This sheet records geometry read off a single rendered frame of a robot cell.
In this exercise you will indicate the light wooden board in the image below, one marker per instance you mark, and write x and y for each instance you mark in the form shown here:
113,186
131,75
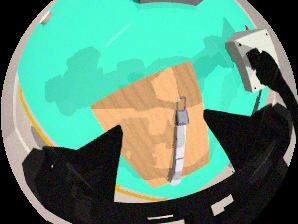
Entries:
146,112

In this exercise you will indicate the short white cylinder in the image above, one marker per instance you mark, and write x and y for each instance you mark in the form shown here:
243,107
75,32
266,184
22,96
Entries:
46,17

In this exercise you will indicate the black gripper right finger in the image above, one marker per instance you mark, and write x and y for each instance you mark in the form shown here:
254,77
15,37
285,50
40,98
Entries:
236,133

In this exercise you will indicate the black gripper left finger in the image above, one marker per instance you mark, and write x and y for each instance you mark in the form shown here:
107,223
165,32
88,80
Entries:
96,163

